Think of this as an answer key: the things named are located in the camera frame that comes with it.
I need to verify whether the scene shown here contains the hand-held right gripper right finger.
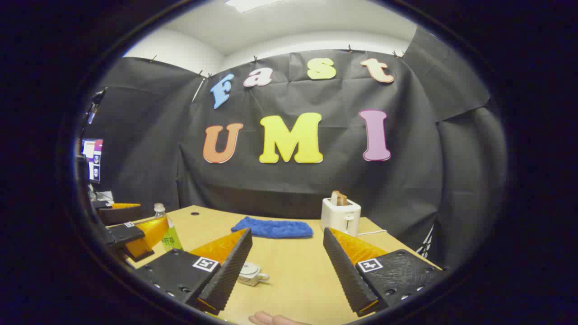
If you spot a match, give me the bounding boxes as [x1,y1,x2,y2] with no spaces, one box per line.
[323,227,450,317]

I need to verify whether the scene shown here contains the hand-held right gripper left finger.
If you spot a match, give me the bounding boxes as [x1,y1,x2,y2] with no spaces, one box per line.
[133,228,253,316]

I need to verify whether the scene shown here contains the white teacup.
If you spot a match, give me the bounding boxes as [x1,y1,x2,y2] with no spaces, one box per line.
[237,262,271,287]

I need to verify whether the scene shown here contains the clear green label water bottle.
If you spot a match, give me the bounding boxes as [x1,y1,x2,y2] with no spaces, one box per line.
[153,203,184,252]

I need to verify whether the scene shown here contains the white toaster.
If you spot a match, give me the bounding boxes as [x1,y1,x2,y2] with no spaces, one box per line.
[321,197,362,237]

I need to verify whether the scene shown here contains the computer monitor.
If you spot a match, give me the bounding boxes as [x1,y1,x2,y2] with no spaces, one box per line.
[81,138,104,183]

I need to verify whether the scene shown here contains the blue towel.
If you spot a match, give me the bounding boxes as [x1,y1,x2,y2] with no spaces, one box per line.
[231,216,314,239]

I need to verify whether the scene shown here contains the black white patterned board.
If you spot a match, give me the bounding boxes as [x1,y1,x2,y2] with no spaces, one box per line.
[415,224,435,258]

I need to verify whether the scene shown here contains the ceiling light panel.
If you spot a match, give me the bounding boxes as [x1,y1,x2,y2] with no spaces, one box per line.
[225,0,283,13]

